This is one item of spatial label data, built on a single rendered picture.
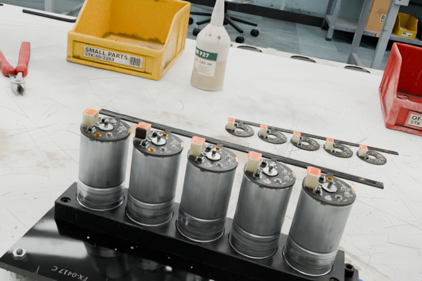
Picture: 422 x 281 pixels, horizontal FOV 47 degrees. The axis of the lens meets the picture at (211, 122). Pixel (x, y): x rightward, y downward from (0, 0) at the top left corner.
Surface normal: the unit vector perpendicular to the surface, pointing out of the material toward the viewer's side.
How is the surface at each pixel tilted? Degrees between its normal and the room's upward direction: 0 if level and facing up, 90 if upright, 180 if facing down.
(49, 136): 0
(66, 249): 0
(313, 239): 90
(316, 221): 90
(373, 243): 0
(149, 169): 90
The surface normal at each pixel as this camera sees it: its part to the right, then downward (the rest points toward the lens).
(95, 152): -0.21, 0.38
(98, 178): 0.05, 0.43
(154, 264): 0.16, -0.89
